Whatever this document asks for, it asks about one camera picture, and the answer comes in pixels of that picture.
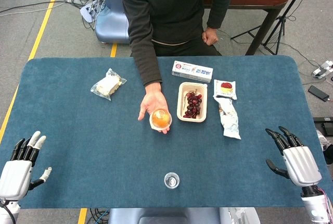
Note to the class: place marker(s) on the person right hand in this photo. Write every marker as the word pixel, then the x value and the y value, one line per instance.
pixel 153 99

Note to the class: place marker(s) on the person left hand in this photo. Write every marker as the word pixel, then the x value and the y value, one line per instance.
pixel 210 37

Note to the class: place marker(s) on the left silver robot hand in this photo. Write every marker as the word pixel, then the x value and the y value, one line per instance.
pixel 14 179

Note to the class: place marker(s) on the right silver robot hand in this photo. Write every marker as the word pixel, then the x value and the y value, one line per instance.
pixel 301 166

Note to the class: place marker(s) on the orange jelly cup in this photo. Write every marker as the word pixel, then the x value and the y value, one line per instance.
pixel 160 119

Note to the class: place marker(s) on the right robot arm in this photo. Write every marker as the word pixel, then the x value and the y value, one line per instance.
pixel 316 205

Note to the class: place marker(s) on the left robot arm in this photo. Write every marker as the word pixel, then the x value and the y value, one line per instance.
pixel 7 212

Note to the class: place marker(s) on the person right forearm dark sleeve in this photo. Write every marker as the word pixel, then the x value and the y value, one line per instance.
pixel 145 60

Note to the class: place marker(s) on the person left forearm dark sleeve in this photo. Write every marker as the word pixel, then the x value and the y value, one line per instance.
pixel 221 7

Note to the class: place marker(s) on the beige food tray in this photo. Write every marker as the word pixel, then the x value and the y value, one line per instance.
pixel 182 101

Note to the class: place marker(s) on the white toothpaste box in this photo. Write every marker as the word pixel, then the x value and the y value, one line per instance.
pixel 192 72

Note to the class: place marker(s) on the bunch of red grapes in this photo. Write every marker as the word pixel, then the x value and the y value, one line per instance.
pixel 193 105

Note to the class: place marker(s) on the cake slice in plastic bag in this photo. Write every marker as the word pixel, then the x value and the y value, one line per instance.
pixel 108 84

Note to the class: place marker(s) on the black box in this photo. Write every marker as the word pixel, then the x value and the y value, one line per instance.
pixel 323 125

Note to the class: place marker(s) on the person body dark clothes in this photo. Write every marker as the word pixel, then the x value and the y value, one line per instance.
pixel 171 7

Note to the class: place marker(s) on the black tripod stand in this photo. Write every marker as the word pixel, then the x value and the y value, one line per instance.
pixel 279 19

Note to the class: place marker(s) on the blue table cloth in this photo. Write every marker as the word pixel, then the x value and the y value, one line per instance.
pixel 78 143

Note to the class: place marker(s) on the black smartphone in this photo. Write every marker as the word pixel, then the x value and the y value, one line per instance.
pixel 318 93

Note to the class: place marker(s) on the clear plastic jar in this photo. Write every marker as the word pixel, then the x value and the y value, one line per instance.
pixel 171 180

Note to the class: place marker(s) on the light blue machine base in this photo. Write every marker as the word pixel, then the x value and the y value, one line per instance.
pixel 112 26

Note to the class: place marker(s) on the white power strip with plugs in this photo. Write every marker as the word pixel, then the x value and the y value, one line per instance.
pixel 322 69

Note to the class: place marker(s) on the grey robot torso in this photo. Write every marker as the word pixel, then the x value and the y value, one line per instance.
pixel 182 216

